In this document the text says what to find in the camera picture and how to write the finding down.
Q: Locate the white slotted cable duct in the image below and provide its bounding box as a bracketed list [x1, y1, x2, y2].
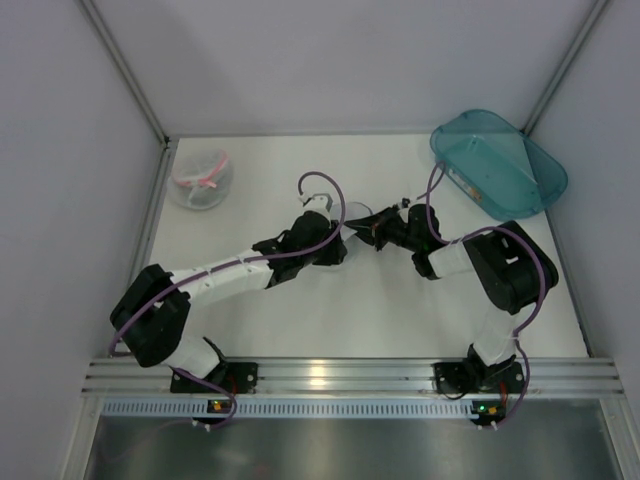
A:
[102, 397, 502, 419]

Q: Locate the left aluminium corner post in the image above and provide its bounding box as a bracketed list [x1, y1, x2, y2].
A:
[77, 0, 169, 146]

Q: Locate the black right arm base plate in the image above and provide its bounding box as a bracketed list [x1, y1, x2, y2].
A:
[433, 361, 525, 399]

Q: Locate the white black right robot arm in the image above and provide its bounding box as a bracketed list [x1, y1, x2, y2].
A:
[346, 204, 559, 394]

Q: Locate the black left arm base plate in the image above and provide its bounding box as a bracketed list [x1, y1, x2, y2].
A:
[170, 361, 258, 394]

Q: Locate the right aluminium corner post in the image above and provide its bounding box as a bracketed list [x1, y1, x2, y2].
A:
[520, 0, 613, 136]

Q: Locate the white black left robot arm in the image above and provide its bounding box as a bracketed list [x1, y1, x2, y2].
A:
[110, 210, 346, 383]

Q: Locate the teal plastic tray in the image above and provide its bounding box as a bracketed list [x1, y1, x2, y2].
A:
[430, 109, 568, 222]

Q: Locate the aluminium front rail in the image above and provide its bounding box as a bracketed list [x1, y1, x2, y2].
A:
[81, 357, 624, 399]

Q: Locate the aluminium corner post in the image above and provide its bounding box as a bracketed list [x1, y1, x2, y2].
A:
[520, 0, 613, 136]
[77, 0, 169, 146]

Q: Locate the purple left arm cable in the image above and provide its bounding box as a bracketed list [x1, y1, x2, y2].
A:
[108, 172, 346, 429]

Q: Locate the blue-trimmed white mesh laundry bag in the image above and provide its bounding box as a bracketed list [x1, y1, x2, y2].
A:
[332, 201, 374, 271]

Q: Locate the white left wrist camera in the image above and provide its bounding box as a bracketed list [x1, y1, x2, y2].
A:
[299, 193, 333, 219]

